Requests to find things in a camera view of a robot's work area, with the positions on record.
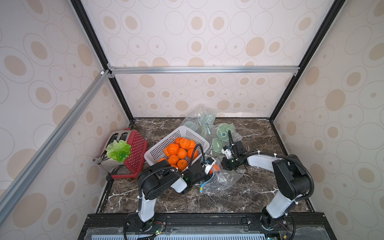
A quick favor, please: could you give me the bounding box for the orange toy mandarin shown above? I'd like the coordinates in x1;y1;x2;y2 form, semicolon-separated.
164;148;171;157
189;140;196;149
177;148;187;160
175;137;183;145

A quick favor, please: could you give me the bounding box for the green-seal clear zip-top bag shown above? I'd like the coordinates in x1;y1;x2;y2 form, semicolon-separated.
210;123;243;155

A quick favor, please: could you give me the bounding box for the blue-seal clear zip-top bag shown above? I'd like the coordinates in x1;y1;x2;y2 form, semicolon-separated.
200;159;247;194

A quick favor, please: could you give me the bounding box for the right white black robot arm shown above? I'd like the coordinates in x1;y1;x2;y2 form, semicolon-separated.
222;131;315;231

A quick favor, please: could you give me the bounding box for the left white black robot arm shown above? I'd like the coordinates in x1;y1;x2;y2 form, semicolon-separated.
136;144;216;231

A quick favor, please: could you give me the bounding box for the white perforated plastic basket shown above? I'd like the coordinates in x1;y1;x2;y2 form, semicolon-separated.
145;126;210;171

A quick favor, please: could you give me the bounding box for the green toy lettuce leaf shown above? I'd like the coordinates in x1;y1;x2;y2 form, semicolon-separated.
106;140;132;163

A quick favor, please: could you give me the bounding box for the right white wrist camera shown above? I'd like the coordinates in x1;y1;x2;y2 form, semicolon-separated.
222;146;234;159

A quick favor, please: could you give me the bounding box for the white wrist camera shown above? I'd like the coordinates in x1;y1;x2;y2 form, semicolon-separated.
222;146;234;159
204;157;217;175

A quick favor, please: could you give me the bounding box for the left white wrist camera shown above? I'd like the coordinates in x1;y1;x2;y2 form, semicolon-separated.
204;157;217;175

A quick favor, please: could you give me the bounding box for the silver aluminium back rail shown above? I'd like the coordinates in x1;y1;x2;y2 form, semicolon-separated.
110;66;300;75

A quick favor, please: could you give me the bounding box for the silver aluminium rail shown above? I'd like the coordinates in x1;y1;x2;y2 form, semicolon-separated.
110;66;300;75
1;70;111;225

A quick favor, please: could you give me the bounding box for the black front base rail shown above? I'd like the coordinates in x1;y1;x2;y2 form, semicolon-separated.
78;213;336;240

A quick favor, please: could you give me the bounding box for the black right corner post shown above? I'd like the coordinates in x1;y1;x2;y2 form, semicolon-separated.
269;0;346;124

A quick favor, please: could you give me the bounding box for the black corner post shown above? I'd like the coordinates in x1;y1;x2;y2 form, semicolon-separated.
269;0;346;124
70;0;136;124

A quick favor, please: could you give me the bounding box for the silver aluminium left rail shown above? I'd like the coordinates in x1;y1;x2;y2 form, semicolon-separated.
1;70;111;225

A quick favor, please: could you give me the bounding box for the black left corner post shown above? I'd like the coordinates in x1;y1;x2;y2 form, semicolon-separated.
70;0;136;124

